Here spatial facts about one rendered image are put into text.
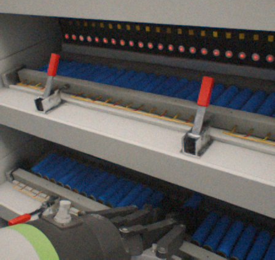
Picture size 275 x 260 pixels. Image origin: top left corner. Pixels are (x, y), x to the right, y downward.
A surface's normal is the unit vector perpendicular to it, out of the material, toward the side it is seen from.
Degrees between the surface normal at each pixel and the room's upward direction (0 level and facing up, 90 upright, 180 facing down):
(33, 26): 90
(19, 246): 24
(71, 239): 36
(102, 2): 108
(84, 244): 43
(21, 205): 18
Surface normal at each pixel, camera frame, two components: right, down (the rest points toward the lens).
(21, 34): 0.81, 0.20
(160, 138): -0.12, -0.86
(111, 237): 0.70, -0.55
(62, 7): -0.58, 0.47
